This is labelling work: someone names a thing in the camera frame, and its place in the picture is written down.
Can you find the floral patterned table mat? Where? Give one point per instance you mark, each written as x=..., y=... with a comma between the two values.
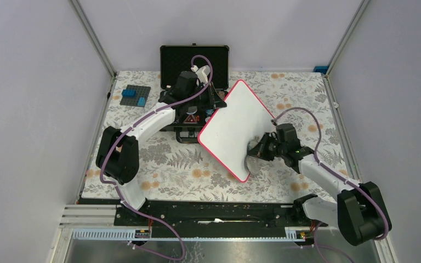
x=173, y=171

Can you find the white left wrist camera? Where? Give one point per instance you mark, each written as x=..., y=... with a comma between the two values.
x=202, y=74

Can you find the blue corner block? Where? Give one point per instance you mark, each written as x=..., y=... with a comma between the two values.
x=321, y=69

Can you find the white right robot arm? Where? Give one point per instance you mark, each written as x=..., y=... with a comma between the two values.
x=358, y=210

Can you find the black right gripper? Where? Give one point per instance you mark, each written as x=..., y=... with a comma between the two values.
x=260, y=149

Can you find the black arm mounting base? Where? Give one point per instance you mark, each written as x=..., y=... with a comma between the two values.
x=200, y=220

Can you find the black open carrying case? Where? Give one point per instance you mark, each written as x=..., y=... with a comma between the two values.
x=192, y=65

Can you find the small blue lego brick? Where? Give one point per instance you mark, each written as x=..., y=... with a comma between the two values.
x=141, y=102

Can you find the grey lego baseplate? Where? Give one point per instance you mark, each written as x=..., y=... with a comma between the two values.
x=141, y=91

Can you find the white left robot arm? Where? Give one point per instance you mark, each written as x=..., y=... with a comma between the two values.
x=118, y=153

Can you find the pink framed whiteboard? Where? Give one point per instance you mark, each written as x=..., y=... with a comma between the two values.
x=229, y=130

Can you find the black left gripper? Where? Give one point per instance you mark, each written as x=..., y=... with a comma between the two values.
x=215, y=101

